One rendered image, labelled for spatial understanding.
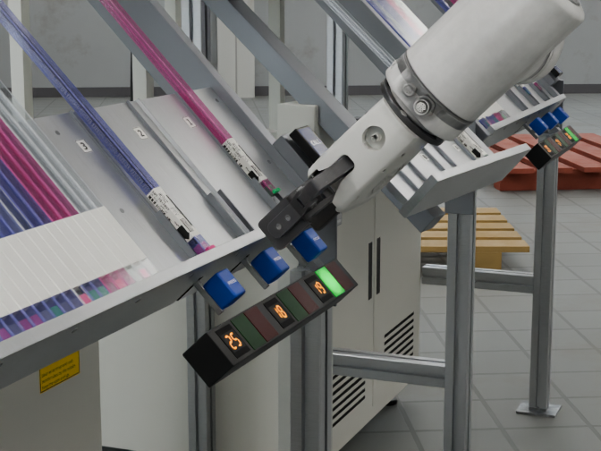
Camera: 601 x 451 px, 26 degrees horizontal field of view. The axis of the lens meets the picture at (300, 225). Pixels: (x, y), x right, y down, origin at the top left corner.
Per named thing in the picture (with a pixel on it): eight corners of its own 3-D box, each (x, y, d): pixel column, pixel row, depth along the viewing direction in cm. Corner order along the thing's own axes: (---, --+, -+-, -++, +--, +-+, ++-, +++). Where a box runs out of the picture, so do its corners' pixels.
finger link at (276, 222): (320, 208, 110) (268, 257, 112) (334, 202, 113) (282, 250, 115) (296, 179, 110) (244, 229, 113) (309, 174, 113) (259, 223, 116)
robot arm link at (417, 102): (458, 128, 107) (432, 152, 108) (484, 117, 115) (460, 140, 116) (392, 52, 108) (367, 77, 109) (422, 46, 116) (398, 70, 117)
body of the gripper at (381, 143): (435, 141, 107) (342, 227, 112) (466, 128, 117) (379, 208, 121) (376, 73, 108) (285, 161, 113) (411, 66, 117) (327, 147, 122)
